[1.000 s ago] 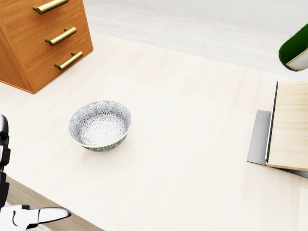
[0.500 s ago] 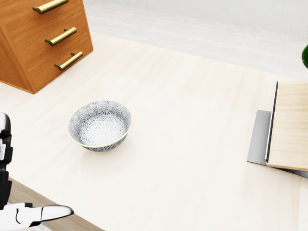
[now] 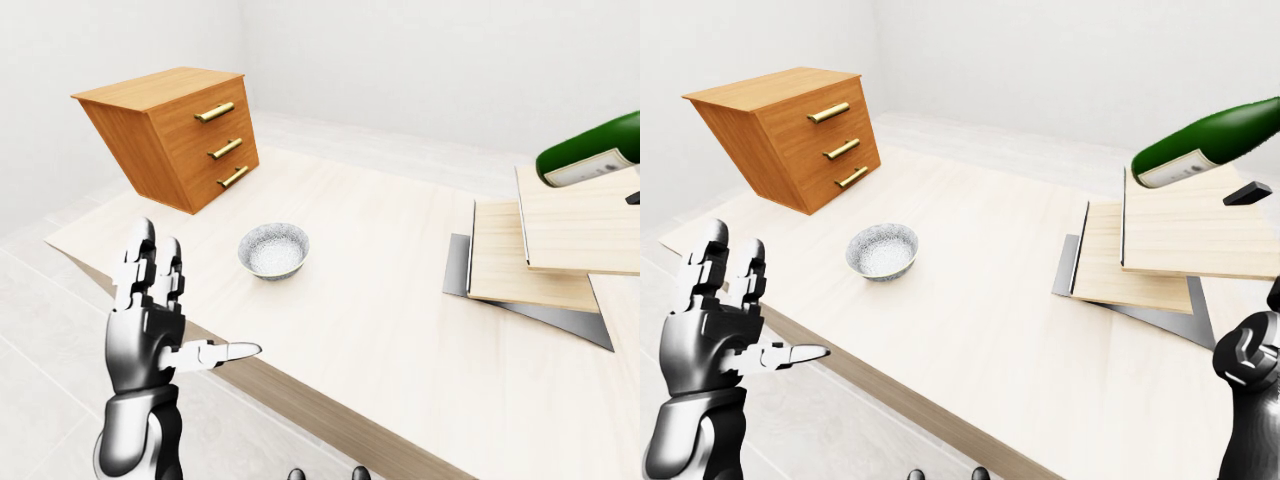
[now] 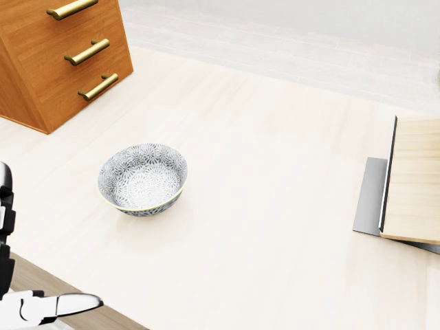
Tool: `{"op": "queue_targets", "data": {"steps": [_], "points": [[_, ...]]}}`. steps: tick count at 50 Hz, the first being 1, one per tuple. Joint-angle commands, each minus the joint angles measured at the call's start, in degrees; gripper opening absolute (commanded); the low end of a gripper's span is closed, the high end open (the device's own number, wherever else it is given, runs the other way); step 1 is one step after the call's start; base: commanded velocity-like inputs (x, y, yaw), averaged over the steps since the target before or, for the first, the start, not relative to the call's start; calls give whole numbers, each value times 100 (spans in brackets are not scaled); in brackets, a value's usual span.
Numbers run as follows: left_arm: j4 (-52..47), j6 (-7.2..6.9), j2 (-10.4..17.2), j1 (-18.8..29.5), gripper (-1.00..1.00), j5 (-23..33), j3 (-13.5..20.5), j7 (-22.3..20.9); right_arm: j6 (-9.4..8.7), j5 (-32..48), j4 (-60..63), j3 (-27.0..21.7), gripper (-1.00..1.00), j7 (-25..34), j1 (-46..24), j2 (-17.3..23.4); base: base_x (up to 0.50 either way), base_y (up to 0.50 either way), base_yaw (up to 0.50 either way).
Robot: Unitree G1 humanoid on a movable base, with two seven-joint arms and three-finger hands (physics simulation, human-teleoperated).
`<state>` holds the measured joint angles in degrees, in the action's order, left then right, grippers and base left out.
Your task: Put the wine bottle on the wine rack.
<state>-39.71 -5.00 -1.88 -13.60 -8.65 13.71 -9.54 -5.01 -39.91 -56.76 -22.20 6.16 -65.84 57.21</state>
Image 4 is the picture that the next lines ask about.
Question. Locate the grey floral patterned bowl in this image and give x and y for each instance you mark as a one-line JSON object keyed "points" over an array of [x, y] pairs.
{"points": [[142, 182]]}

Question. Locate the small wooden drawer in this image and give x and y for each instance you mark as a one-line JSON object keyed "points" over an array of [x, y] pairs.
{"points": [[65, 106]]}

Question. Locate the medium wooden drawer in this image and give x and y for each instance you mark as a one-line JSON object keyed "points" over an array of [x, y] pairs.
{"points": [[48, 65]]}

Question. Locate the wooden cabinet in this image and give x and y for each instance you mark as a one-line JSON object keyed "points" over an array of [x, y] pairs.
{"points": [[20, 103]]}

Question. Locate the large wooden drawer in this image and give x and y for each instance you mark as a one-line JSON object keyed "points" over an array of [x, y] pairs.
{"points": [[31, 31]]}

